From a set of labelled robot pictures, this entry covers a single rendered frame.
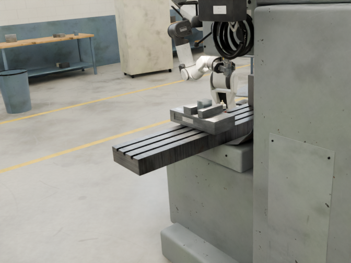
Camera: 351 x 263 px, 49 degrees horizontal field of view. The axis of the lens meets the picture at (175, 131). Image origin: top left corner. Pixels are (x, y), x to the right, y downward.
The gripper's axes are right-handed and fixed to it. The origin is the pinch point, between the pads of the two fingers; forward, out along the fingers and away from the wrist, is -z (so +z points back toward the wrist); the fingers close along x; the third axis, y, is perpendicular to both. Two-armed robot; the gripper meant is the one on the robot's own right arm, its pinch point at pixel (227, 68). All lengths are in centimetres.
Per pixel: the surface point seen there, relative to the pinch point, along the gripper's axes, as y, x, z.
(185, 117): 22.8, -25.8, -1.1
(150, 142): 28, -50, -16
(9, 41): 40, -147, 690
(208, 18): -30, -27, -37
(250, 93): 20.2, 22.1, 14.2
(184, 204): 87, -23, 17
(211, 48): -11.6, -9.8, -2.2
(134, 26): 26, 94, 601
